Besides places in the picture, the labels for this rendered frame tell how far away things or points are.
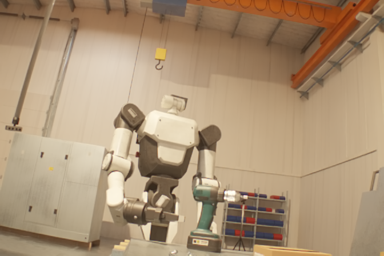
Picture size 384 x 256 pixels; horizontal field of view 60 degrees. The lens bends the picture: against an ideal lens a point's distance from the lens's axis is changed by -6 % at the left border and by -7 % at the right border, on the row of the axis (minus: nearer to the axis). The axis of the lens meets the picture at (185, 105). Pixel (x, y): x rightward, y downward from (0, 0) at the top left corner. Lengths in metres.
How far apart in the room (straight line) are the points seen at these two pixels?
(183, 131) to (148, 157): 0.21
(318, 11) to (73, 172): 7.72
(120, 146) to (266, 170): 10.93
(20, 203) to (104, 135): 5.18
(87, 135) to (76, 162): 4.75
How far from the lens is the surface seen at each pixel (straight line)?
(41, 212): 7.76
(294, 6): 10.37
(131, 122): 1.68
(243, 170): 12.20
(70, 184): 7.65
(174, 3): 9.51
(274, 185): 12.48
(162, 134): 1.65
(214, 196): 1.27
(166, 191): 1.64
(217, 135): 1.82
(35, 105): 13.08
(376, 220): 4.30
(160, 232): 1.64
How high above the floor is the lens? 0.73
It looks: 19 degrees up
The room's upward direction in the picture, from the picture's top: 8 degrees clockwise
